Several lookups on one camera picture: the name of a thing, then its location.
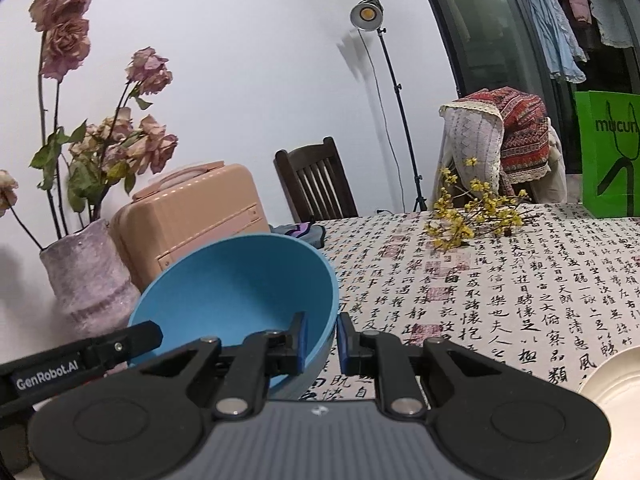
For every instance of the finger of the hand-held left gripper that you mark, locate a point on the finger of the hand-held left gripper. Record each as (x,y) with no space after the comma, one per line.
(125,342)

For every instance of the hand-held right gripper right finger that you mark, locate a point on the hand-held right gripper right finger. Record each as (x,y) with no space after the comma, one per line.
(346,345)

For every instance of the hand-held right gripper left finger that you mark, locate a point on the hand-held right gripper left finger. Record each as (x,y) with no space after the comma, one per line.
(298,345)

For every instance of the blue bowl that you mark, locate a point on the blue bowl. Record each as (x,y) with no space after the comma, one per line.
(225,290)

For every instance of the cream round plate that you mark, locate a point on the cream round plate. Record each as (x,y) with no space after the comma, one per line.
(615,390)

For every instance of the purple textured vase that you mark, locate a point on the purple textured vase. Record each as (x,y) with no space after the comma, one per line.
(85,285)

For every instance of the grey purple pouch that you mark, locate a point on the grey purple pouch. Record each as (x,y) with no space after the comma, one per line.
(300,235)

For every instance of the calligraphy print tablecloth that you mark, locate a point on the calligraphy print tablecloth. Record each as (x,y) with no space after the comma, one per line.
(475,300)

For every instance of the pink hard case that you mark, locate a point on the pink hard case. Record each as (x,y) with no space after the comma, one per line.
(200,205)

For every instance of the dark wooden chair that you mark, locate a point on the dark wooden chair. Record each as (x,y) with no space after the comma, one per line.
(315,180)

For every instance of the yellow blossom branch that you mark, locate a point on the yellow blossom branch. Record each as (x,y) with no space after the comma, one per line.
(480,215)

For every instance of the red patterned quilted blanket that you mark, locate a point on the red patterned quilted blanket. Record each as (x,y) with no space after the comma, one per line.
(520,135)

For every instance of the green paper bag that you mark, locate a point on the green paper bag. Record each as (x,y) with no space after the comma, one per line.
(610,160)

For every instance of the studio lamp on stand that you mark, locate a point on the studio lamp on stand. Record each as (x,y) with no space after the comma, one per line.
(367,12)

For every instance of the dark sliding glass door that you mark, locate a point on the dark sliding glass door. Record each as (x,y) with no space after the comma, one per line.
(480,25)

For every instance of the hanging light blue shirt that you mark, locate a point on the hanging light blue shirt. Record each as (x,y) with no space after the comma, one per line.
(550,30)

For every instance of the hanging pale garment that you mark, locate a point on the hanging pale garment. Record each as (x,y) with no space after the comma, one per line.
(612,15)

